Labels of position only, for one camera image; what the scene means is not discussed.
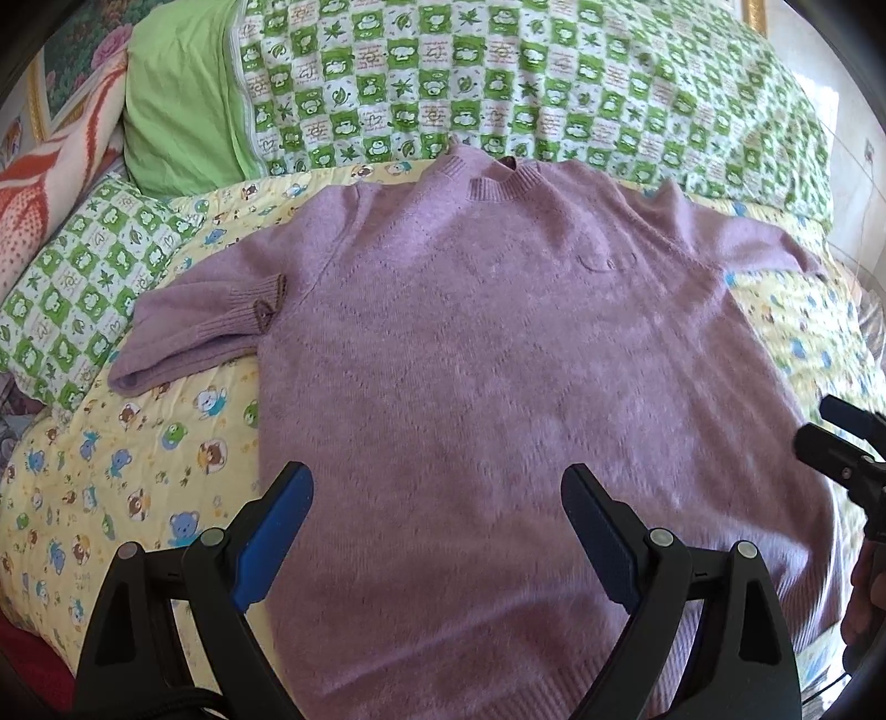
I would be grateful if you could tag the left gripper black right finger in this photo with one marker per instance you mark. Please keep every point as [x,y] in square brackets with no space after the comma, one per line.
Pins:
[740,661]

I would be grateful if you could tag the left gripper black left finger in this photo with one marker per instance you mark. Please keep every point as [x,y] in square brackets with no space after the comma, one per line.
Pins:
[168,636]

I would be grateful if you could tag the purple knit sweater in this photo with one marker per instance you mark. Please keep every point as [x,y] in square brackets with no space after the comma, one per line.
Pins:
[438,353]

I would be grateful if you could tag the right hand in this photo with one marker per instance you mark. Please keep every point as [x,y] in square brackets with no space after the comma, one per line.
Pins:
[867,597]

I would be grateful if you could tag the red cloth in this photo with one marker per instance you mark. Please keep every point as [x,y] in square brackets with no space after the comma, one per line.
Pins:
[36,668]

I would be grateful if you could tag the green checkered pillow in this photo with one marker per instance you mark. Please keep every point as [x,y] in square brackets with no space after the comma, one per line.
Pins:
[74,303]

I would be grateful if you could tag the green checkered quilt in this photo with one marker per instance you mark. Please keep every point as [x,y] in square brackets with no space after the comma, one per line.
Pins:
[220,92]

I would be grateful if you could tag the red white floral blanket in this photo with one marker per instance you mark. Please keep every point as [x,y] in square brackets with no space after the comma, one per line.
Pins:
[41,188]

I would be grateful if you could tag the floral headboard picture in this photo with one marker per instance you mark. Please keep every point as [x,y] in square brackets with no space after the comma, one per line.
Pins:
[67,67]

